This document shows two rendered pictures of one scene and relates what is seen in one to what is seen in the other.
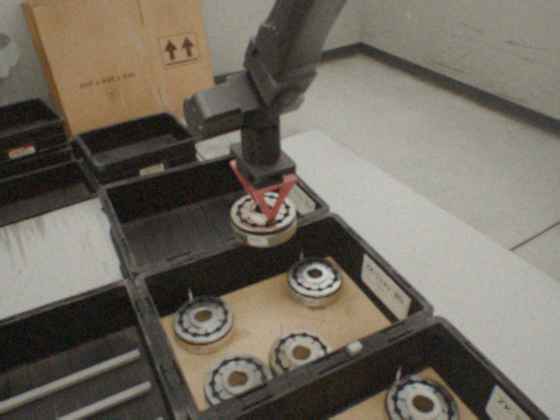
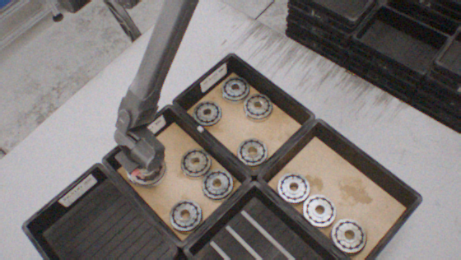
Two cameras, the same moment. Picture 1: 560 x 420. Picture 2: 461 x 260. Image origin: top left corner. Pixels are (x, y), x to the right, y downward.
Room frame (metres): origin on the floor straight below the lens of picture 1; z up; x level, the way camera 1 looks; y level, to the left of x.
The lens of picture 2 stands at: (0.46, 0.54, 2.07)
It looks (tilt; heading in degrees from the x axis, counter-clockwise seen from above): 61 degrees down; 260
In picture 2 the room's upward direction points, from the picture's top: 7 degrees counter-clockwise
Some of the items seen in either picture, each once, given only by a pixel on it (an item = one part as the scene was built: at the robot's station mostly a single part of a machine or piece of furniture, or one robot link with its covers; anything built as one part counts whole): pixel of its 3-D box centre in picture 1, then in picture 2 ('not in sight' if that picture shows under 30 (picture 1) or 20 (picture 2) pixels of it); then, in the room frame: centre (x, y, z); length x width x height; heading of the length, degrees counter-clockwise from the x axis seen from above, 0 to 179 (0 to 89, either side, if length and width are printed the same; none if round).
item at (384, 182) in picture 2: not in sight; (334, 194); (0.11, 0.22, 0.87); 0.40 x 0.30 x 0.11; 118
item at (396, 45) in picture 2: not in sight; (392, 58); (-0.66, -0.54, 0.31); 0.40 x 0.30 x 0.34; 124
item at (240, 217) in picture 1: (263, 212); (147, 167); (0.62, 0.03, 1.04); 0.10 x 0.10 x 0.01
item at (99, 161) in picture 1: (145, 183); not in sight; (1.73, 0.57, 0.37); 0.40 x 0.30 x 0.45; 124
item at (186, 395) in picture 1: (279, 297); (174, 169); (0.56, 0.00, 0.92); 0.40 x 0.30 x 0.02; 118
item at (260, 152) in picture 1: (261, 142); (135, 149); (0.62, 0.03, 1.17); 0.10 x 0.07 x 0.07; 27
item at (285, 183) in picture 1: (266, 188); not in sight; (0.61, 0.02, 1.10); 0.07 x 0.07 x 0.09; 27
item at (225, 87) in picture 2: not in sight; (235, 88); (0.28, -0.27, 0.86); 0.10 x 0.10 x 0.01
